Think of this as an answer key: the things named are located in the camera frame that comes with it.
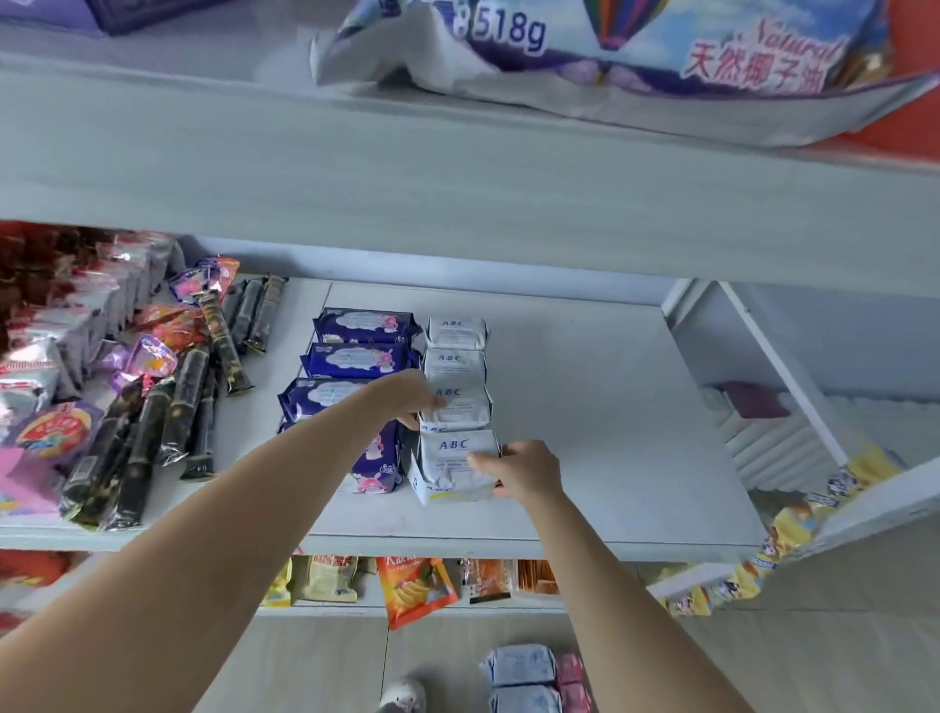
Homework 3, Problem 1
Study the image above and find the pink box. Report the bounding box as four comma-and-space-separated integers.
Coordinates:
0, 448, 64, 519

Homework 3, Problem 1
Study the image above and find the person's left forearm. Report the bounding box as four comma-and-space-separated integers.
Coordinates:
0, 389, 412, 713

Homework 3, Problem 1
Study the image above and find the small white ABC packet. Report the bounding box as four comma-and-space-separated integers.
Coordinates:
407, 429, 504, 506
416, 381, 494, 433

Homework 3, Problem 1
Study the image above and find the pile of red snack packets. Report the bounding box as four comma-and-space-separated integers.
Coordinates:
0, 222, 112, 317

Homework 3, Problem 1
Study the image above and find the person's right hand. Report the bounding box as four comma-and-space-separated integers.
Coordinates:
466, 439, 565, 508

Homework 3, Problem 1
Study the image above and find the person's left shoe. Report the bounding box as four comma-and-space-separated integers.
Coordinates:
378, 677, 429, 713

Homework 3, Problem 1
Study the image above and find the row of red strip packets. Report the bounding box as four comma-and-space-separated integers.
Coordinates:
462, 559, 514, 605

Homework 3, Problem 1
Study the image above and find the blue cardboard box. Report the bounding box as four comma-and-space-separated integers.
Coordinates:
0, 0, 108, 38

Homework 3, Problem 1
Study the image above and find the purple cloth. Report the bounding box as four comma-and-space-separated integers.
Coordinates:
723, 380, 791, 420

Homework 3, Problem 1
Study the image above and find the white radiator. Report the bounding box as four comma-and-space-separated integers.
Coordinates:
701, 385, 940, 494

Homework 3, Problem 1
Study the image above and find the person's right forearm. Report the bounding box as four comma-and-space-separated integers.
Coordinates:
525, 488, 754, 713

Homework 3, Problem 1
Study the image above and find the row of dark stick packets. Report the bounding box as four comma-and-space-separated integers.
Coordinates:
62, 273, 289, 532

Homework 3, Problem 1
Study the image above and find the orange chip bag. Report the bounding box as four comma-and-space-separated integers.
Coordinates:
375, 556, 460, 632

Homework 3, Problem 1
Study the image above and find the pile of red bags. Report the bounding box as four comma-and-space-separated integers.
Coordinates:
0, 550, 74, 633

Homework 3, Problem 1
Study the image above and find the round purple candy tin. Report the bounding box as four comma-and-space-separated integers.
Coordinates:
14, 402, 104, 464

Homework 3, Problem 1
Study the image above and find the long white pad packet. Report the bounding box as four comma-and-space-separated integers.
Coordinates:
481, 644, 559, 689
488, 685, 563, 713

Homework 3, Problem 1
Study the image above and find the purple pad packet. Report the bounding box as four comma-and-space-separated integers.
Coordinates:
277, 378, 380, 424
278, 418, 409, 496
311, 307, 424, 347
299, 341, 421, 381

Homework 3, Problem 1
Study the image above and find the heap of purple candy packets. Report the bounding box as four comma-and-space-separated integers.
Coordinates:
95, 257, 242, 395

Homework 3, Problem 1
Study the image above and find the person's left hand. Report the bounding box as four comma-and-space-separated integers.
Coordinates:
366, 369, 449, 433

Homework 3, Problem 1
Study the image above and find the yellow chip bag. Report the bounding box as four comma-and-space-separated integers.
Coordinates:
260, 557, 295, 609

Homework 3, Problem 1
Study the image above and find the white perforated rack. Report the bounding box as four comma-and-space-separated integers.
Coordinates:
649, 454, 940, 603

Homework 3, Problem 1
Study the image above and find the white metal shelf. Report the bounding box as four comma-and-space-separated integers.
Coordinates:
0, 22, 940, 618

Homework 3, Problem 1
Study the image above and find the large purple detergent bag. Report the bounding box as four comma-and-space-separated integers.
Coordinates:
307, 0, 940, 148

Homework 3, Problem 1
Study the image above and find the row of silver red packets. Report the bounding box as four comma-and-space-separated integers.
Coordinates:
0, 231, 185, 435

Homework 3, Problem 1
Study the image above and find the beige snack bag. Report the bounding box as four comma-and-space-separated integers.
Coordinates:
293, 555, 361, 605

